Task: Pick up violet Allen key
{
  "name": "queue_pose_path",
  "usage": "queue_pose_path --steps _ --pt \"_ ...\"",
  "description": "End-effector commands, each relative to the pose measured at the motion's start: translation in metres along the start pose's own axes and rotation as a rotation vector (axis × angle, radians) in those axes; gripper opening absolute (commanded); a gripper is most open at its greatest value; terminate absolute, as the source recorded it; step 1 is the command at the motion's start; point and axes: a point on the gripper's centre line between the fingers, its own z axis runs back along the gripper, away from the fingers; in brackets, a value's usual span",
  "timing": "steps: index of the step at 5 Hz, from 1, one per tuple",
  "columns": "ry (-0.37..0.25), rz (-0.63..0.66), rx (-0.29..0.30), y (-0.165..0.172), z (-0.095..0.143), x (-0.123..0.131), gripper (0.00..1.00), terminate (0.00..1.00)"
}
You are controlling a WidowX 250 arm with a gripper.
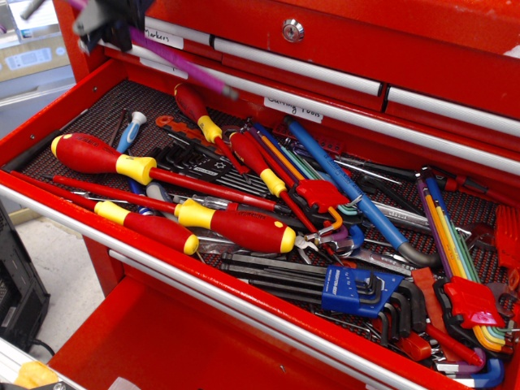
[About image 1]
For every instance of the rainbow allen key set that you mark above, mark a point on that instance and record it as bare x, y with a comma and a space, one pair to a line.
317, 198
479, 310

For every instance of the rainbow Allen key set centre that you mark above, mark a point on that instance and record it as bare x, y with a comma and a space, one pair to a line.
317, 198

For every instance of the red yellow screwdriver front centre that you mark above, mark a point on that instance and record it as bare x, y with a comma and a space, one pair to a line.
249, 229

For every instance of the white cutting tools label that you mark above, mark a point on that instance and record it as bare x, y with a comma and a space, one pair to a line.
294, 110

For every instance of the violet Allen key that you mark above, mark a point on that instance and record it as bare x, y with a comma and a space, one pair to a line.
176, 60

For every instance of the red comb-like holder right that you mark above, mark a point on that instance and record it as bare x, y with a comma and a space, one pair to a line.
507, 236

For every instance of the large red yellow Wiha screwdriver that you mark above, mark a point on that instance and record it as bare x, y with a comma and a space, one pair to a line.
88, 154

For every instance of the open red drawer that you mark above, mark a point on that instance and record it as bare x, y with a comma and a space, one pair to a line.
206, 329

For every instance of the white markers label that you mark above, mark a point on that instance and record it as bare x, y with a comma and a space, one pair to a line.
166, 38

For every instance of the red yellow screwdriver back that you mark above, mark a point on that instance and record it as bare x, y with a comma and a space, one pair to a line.
190, 103

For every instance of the black Torx key set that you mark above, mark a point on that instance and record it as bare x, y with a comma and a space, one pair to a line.
190, 162

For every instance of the orange plastic key holder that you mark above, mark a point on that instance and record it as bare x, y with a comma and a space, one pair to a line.
179, 128

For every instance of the blue white precision screwdriver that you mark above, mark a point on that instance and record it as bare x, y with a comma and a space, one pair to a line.
127, 138

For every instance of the red yellow screwdriver middle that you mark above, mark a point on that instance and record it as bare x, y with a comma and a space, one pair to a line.
251, 156

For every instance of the large blue Allen key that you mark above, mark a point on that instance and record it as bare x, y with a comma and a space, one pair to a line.
365, 204

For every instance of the silver chest lock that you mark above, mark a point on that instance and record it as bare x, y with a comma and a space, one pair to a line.
293, 31

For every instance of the silver combination wrench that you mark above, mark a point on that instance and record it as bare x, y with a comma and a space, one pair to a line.
404, 218

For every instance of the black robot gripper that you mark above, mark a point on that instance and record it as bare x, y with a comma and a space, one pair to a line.
96, 14

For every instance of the black device on floor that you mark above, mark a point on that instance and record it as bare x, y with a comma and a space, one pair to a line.
24, 299

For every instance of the red tool chest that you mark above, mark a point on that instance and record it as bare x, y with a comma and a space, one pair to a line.
464, 51

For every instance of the rainbow Allen key set right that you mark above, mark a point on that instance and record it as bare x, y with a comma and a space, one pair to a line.
479, 310

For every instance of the blue holder black Allen keys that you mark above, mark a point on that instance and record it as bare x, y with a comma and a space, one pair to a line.
345, 290

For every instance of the red yellow screwdriver front left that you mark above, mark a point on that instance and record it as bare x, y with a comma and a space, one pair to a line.
162, 230

